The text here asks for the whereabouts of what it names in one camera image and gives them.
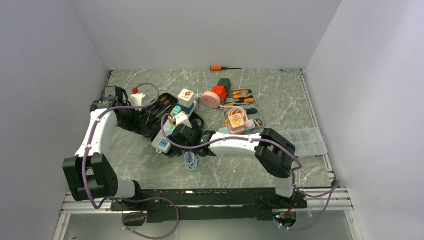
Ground light blue coiled cable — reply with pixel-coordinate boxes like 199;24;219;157
184;150;200;172

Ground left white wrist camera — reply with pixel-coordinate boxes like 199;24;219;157
128;87;149;107

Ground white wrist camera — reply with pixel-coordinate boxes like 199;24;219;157
174;112;192;128
128;87;149;107

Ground grey tool case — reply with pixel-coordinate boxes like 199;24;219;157
220;88;265;128

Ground teal small plug adapter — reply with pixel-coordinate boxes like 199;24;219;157
171;105;182;116

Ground light blue power strip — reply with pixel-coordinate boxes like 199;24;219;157
218;126;256;135

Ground blue red pen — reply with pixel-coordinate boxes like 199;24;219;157
98;71;112;101

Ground orange handled screwdriver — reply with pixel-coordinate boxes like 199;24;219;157
210;65;242;72

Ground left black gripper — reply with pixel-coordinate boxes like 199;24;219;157
116;103;151;136

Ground orange handled pliers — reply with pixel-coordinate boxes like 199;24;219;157
231;89;255;104

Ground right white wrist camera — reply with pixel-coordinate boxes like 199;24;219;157
174;112;192;128

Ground white power strip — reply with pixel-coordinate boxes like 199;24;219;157
151;100;197;154

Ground yellow cube adapter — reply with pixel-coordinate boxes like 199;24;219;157
168;114;177;126

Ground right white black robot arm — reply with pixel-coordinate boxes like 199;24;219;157
166;125;297;208

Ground pink cable with plug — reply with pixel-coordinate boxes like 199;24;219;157
218;103;256;128

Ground black aluminium base frame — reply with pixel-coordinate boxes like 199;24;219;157
60;187;355;223

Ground tan wooden cube adapter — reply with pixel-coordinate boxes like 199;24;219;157
228;113;245;128

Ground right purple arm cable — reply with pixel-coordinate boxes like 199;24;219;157
160;113;342;233

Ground black tool case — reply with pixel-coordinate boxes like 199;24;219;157
132;93;206;158

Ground dark green cube adapter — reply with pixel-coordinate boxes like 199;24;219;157
217;78;232;92

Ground clear plastic screw box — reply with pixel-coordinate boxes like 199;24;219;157
279;127;328;157

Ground red cube adapter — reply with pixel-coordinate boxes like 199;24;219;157
212;85;228;103

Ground pink cube adapter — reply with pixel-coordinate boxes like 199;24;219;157
227;124;255;133

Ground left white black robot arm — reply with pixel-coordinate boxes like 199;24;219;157
62;86;148;210

